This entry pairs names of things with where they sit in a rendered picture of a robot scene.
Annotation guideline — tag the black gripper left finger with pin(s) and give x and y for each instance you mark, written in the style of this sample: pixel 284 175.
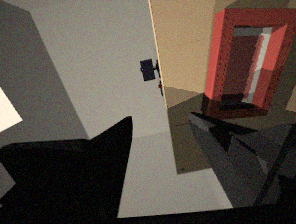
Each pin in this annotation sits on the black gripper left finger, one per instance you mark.
pixel 101 162

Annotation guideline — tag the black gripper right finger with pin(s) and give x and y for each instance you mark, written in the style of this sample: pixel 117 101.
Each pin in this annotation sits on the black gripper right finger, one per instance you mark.
pixel 244 160

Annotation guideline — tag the dark brown flat panel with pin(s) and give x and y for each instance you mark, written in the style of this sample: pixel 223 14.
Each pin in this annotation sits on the dark brown flat panel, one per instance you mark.
pixel 183 33

